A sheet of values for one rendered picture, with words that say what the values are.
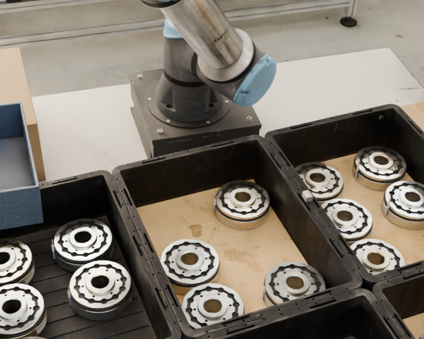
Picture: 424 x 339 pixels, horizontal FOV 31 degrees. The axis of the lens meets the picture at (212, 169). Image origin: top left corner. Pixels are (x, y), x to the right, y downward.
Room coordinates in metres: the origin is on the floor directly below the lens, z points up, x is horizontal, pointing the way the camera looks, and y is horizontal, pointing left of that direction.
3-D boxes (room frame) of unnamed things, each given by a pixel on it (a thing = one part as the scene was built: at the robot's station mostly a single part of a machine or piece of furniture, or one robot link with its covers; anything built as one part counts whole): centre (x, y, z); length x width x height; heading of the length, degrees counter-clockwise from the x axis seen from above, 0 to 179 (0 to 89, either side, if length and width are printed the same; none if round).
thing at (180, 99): (1.40, 0.06, 0.85); 0.15 x 0.15 x 0.10
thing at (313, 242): (0.90, -0.03, 0.87); 0.40 x 0.30 x 0.11; 23
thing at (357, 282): (0.90, -0.03, 0.92); 0.40 x 0.30 x 0.02; 23
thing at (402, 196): (1.05, -0.38, 0.86); 0.05 x 0.05 x 0.01
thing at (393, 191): (1.05, -0.38, 0.86); 0.10 x 0.10 x 0.01
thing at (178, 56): (1.39, 0.05, 0.97); 0.13 x 0.12 x 0.14; 47
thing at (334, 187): (1.09, -0.20, 0.86); 0.10 x 0.10 x 0.01
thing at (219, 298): (0.77, -0.01, 0.86); 0.05 x 0.05 x 0.01
